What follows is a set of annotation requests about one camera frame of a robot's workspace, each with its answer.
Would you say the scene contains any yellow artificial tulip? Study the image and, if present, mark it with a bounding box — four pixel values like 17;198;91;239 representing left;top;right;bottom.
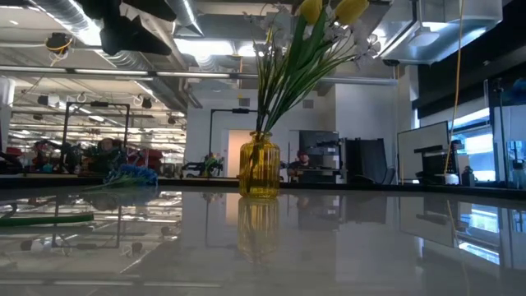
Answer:
262;0;371;136
256;0;325;136

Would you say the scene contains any black equipment stand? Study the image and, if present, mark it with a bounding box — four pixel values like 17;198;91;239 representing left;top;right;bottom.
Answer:
413;139;464;185

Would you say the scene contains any long ceiling light bar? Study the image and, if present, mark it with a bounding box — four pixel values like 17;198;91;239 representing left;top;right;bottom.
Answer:
0;65;260;81

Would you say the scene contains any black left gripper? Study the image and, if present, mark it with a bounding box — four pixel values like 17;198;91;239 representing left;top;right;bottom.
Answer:
76;0;178;57

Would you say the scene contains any black monitor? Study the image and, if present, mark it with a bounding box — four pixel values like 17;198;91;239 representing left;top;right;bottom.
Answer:
298;130;341;158

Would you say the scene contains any silver ventilation duct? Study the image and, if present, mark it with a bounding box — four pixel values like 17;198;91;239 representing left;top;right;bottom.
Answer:
166;0;205;38
30;0;194;114

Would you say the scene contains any yellow cable reel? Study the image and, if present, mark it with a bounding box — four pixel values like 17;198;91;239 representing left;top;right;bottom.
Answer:
44;31;74;67

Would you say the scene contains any white artificial flower bunch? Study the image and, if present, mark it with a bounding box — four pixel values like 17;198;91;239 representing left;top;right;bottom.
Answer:
242;2;383;135

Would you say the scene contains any black aluminium table frame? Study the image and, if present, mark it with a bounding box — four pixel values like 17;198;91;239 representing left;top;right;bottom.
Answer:
0;174;526;202

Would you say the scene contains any yellow cable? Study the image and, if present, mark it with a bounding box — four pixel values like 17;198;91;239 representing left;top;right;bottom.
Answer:
442;0;466;176

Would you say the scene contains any yellow ribbed glass vase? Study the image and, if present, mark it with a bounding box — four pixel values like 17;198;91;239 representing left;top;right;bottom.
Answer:
238;131;282;200

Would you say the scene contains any white board panel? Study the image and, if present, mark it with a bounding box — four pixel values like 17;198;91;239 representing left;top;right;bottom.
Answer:
396;120;450;181

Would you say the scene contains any blue artificial flower bunch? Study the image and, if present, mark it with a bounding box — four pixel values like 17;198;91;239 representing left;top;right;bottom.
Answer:
84;164;159;192

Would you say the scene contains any distant flower bouquet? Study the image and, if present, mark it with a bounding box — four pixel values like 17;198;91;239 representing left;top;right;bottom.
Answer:
203;152;226;176

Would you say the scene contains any black station frame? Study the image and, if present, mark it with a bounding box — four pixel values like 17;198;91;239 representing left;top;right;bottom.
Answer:
60;100;132;176
208;108;260;178

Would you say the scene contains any white building column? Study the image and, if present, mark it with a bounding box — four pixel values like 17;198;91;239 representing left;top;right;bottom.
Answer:
0;76;16;154

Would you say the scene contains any red artificial tulip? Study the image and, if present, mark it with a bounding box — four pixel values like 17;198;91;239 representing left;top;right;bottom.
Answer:
0;212;95;228

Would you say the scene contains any white pendant lamp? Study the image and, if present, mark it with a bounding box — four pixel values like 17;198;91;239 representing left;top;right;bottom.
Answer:
408;0;441;49

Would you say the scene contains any person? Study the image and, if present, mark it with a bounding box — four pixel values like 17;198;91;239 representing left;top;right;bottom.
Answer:
96;137;124;173
33;139;55;173
287;150;320;182

